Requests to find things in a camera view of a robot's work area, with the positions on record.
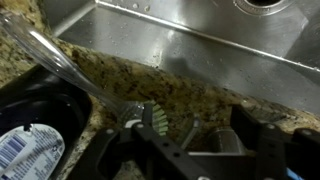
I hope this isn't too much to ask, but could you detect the stainless steel sink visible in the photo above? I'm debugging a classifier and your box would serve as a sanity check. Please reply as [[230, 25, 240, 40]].
[[42, 0, 320, 116]]

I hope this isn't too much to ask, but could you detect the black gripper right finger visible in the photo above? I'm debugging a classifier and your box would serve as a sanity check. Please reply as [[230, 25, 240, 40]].
[[229, 104, 320, 180]]

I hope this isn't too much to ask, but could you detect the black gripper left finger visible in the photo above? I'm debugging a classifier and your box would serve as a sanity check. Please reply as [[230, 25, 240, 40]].
[[66, 102, 215, 180]]

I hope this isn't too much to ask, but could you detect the chrome tap lever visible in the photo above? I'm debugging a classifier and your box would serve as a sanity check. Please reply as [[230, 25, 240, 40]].
[[175, 114, 203, 148]]

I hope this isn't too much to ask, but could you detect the clear handle dish brush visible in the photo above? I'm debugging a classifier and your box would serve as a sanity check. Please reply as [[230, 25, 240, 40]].
[[0, 9, 168, 138]]

